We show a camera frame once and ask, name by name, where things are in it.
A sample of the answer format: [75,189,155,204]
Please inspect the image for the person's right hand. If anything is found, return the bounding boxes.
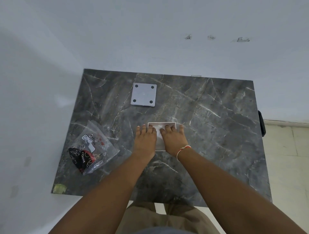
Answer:
[160,124,191,157]

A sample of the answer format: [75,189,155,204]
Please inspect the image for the person's left hand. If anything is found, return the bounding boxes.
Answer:
[132,125,157,158]

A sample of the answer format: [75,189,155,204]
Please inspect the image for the white square box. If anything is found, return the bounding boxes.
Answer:
[147,122,177,151]

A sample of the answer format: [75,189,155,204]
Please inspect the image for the person's left forearm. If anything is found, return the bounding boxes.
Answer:
[48,153,151,234]

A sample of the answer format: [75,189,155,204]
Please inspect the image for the person's right forearm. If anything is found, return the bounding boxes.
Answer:
[177,146,309,234]

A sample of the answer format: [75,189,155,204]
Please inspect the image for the white square lid with black dots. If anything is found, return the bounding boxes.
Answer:
[130,82,157,107]

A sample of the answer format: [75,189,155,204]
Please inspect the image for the clear plastic bag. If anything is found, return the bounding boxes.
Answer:
[68,120,121,176]

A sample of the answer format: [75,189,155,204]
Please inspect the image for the white label card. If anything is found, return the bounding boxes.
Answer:
[81,132,97,153]

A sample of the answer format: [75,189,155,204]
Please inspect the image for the black and red pouch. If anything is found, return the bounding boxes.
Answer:
[68,147,96,175]

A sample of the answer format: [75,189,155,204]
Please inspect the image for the black object at table edge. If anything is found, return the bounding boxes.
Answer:
[258,110,267,137]

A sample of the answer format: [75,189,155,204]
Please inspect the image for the khaki trousers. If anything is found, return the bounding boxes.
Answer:
[120,201,221,234]

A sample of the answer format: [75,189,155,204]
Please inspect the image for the yellow-green sticker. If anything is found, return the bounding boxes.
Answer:
[52,183,67,194]

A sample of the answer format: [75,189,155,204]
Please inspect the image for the grey shirt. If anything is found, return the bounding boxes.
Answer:
[136,226,195,234]

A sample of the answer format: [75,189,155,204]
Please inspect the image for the red and white thread bracelet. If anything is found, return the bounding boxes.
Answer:
[176,145,192,161]

